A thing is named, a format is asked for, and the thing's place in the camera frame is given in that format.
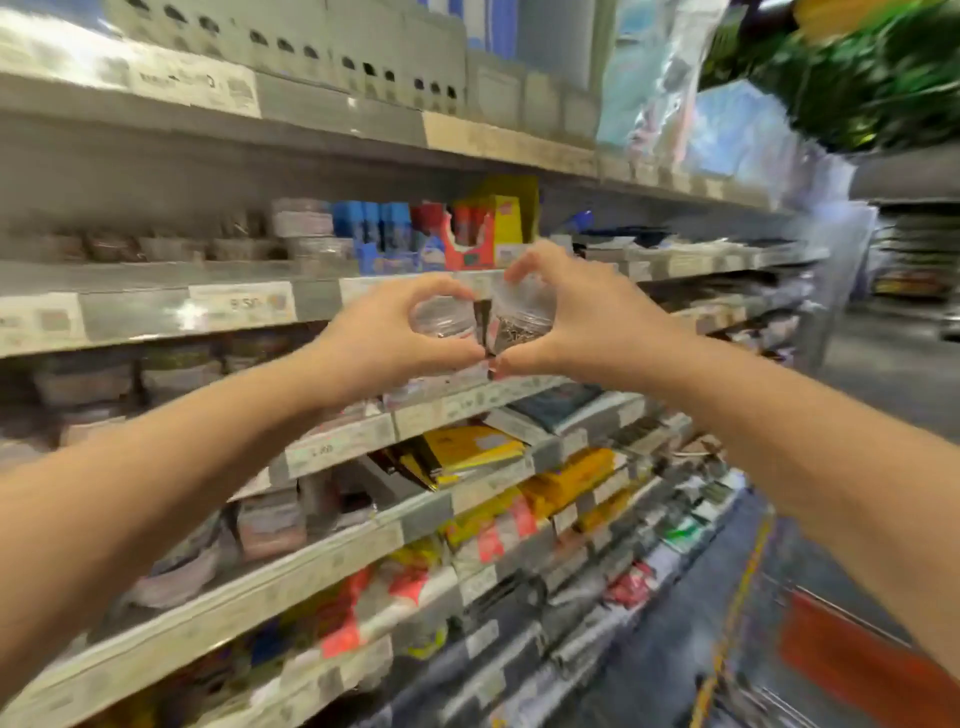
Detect person's right hand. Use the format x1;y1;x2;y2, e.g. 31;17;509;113
491;239;680;393

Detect person's left hand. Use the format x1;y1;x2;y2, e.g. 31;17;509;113
313;273;489;411

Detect clear jar of metal pins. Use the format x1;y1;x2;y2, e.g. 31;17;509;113
486;274;561;358

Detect clear plastic jar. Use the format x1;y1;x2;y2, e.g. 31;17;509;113
409;294;483;345

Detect person's right forearm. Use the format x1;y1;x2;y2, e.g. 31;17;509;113
651;328;960;680

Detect person's left forearm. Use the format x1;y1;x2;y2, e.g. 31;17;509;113
0;336;340;687

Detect dark teal flat packet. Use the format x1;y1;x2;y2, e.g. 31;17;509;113
508;381;606;435

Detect yellow flat packet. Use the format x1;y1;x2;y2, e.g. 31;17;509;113
396;423;528;492

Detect red display box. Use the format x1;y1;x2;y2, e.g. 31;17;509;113
414;201;498;273

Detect stack of orange packets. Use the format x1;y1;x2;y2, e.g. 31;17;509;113
519;447;619;520

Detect white shelf price label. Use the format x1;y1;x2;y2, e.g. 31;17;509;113
187;280;298;329
0;291;88;348
283;414;398;479
129;51;263;120

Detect yellow cardboard box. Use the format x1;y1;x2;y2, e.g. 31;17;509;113
471;175;541;247

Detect blue stationery boxes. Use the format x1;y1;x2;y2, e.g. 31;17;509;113
332;200;418;276

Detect red sale tag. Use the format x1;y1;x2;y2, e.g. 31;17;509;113
475;498;539;565
319;567;430;663

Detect stack of clear lidded tubs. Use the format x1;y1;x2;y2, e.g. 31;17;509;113
270;197;355;265

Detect grey metal shelving unit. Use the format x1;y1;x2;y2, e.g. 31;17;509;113
0;22;879;728

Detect clear packets of white items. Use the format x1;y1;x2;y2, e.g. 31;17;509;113
120;483;310;610

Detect hanging clear plastic packets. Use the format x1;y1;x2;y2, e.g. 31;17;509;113
596;0;860;215

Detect row of small clear tubs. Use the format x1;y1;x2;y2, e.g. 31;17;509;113
0;216;280;265

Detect row of dark-filled clear tubs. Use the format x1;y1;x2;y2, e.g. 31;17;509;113
30;331;301;412

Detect row of grey cardboard boxes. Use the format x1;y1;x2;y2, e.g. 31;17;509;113
101;0;601;144

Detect distant stocked shelving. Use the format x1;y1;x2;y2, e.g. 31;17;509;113
866;202;960;305

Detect green artificial foliage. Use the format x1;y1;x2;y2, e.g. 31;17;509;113
701;0;960;155

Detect red shopping trolley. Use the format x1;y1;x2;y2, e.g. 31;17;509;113
720;581;960;728

